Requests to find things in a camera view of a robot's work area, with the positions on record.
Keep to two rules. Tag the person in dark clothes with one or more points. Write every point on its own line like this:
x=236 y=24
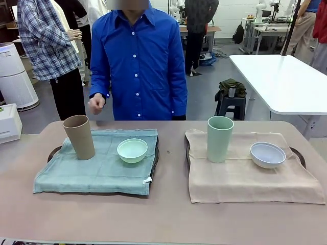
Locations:
x=196 y=20

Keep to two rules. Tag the person in red top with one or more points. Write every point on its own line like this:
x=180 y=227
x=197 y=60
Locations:
x=322 y=25

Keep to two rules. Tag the beige cloth mat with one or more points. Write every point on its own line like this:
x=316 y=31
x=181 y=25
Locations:
x=242 y=183

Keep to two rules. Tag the pale green bowl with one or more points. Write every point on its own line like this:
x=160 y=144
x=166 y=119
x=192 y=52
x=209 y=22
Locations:
x=132 y=153

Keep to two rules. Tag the white air purifier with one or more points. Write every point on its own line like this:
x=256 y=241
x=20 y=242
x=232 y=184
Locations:
x=15 y=81

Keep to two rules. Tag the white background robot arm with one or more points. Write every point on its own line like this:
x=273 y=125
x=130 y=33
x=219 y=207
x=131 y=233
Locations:
x=260 y=10
x=174 y=7

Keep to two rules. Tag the tall pale green cup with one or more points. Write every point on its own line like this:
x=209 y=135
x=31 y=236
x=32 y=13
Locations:
x=219 y=143

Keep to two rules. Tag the olive green garment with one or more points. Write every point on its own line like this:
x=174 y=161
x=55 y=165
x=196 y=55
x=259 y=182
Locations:
x=240 y=88

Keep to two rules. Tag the black stand pole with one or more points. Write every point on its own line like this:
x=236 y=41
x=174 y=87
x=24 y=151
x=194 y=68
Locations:
x=291 y=28

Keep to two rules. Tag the dark brown plastic tray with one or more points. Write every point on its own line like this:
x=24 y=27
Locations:
x=49 y=157
x=302 y=157

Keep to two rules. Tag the person's left forearm blue sleeve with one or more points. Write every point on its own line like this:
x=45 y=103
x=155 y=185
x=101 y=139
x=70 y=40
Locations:
x=178 y=97

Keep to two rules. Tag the white table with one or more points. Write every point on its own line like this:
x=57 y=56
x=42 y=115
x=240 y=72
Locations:
x=281 y=81

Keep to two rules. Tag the person's right forearm blue sleeve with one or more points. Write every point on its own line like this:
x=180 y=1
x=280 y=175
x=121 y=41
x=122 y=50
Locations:
x=98 y=84

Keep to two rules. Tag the mannequin in cream clothes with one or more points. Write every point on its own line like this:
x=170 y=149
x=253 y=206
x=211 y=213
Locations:
x=62 y=18

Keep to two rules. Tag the teal cloth mat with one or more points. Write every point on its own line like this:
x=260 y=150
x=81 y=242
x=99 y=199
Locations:
x=89 y=176

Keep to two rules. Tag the cardboard box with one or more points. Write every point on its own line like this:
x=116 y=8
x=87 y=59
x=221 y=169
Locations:
x=11 y=25

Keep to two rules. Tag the person's right hand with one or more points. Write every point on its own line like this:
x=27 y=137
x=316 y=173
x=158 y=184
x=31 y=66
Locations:
x=96 y=103

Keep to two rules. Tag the dark plastic stool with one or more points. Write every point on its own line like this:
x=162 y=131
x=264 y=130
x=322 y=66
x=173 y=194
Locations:
x=237 y=104

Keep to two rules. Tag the white bowl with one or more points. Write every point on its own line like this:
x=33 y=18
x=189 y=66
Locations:
x=268 y=158

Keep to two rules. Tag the white box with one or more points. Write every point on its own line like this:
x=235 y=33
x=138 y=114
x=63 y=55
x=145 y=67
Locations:
x=9 y=125

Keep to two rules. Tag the black backpack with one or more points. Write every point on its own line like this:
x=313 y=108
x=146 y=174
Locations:
x=238 y=34

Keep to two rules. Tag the person in beige trousers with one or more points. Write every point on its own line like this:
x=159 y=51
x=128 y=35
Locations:
x=304 y=28

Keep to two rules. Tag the small metal cup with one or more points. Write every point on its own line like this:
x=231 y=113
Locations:
x=231 y=93

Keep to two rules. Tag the tall brown cup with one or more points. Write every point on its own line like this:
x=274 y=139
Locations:
x=80 y=140

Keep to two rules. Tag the person in blue shirt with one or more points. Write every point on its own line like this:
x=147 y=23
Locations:
x=138 y=63

